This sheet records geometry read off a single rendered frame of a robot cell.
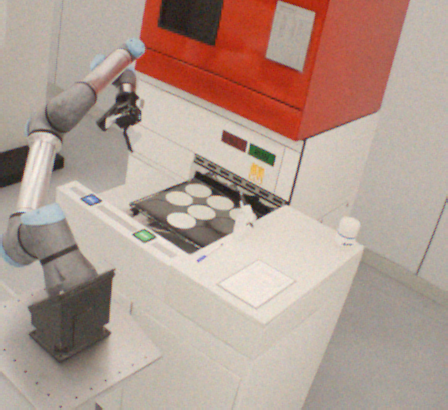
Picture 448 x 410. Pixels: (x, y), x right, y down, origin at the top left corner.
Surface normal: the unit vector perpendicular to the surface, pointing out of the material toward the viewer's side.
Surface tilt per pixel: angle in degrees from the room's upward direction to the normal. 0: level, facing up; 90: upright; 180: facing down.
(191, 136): 90
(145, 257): 90
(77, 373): 0
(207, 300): 90
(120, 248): 90
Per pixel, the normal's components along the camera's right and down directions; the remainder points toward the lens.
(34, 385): 0.18, -0.87
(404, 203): -0.62, 0.27
